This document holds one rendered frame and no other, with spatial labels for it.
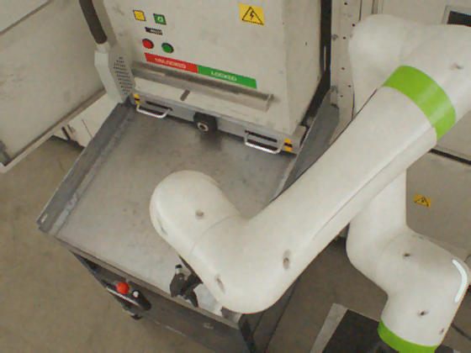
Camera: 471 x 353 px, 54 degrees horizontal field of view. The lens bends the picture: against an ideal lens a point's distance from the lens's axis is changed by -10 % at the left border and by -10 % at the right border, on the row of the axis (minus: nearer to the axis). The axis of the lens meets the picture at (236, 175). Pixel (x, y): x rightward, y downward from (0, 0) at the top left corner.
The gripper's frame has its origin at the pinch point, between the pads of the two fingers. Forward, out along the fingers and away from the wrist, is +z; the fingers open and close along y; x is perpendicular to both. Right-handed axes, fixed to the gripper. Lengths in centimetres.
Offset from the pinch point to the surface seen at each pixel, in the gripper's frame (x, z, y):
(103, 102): -109, 46, 38
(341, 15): -52, -18, -41
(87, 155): -53, 10, 32
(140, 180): -43.0, 14.8, 18.0
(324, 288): -30, 101, -31
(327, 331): 7.0, 25.7, -19.7
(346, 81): -51, 5, -42
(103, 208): -37.1, 14.5, 29.6
